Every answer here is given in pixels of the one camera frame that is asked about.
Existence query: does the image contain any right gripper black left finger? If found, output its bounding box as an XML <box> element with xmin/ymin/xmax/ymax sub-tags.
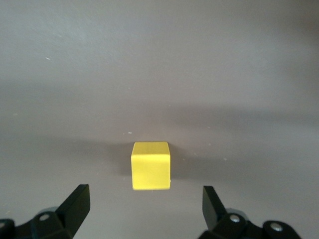
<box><xmin>0</xmin><ymin>184</ymin><xmax>90</xmax><ymax>239</ymax></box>

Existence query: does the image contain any yellow cube block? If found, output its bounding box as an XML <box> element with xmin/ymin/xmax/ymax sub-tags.
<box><xmin>131</xmin><ymin>141</ymin><xmax>171</xmax><ymax>191</ymax></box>

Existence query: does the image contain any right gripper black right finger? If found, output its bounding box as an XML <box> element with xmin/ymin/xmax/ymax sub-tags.
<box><xmin>198</xmin><ymin>185</ymin><xmax>302</xmax><ymax>239</ymax></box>

